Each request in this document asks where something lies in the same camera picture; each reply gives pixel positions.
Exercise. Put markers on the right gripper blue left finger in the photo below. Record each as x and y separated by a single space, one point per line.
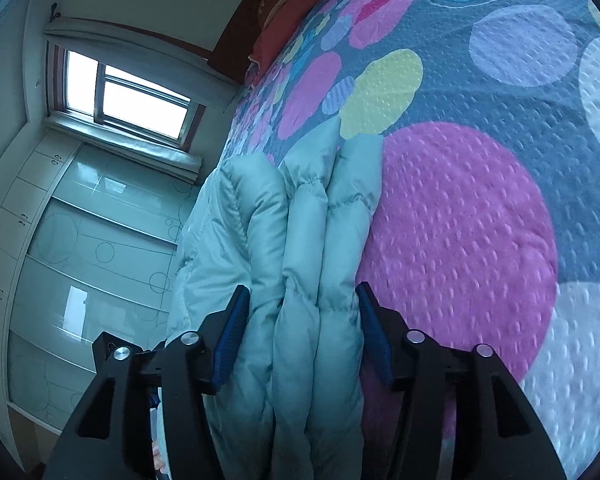
108 435

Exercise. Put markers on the dark wooden headboard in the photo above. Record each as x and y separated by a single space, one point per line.
230 56

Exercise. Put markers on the colourful circle pattern bedspread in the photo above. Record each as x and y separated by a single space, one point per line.
488 226

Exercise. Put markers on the light green quilted puffer jacket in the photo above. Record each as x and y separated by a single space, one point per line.
293 233

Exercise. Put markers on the glass door wardrobe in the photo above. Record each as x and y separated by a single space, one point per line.
87 245

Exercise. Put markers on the red pillow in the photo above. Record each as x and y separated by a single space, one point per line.
278 32

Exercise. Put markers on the left window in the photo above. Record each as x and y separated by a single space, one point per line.
105 96

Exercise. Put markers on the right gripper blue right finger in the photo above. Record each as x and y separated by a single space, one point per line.
497 433

